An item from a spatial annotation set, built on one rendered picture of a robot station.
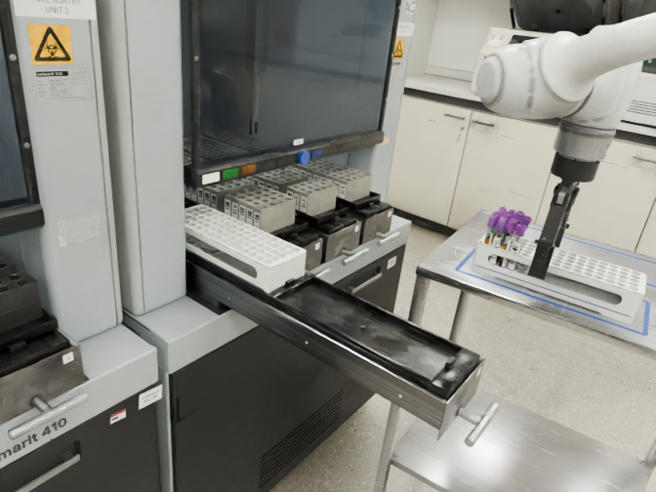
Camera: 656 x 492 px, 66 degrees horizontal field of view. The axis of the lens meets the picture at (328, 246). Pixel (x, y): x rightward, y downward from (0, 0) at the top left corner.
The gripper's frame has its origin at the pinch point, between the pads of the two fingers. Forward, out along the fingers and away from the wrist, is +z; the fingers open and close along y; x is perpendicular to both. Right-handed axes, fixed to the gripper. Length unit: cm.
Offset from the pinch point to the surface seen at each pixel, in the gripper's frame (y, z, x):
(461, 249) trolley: 3.4, 5.4, 17.1
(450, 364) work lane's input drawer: -37.9, 5.0, 4.5
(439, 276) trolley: -11.2, 6.0, 16.3
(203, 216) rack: -31, 1, 61
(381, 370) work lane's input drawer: -43.0, 7.3, 12.9
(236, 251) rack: -38, 1, 45
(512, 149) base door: 197, 23, 50
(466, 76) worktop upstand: 264, -5, 106
